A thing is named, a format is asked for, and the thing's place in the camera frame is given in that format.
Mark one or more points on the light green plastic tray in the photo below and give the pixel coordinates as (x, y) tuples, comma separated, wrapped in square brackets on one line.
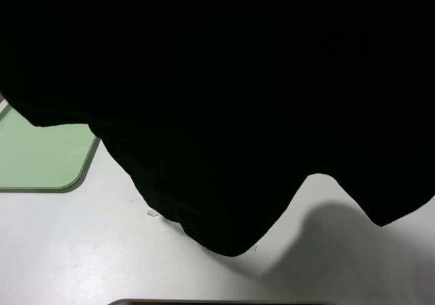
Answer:
[(43, 160)]

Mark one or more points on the black short sleeve t-shirt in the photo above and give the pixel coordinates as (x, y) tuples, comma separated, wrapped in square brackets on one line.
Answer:
[(218, 110)]

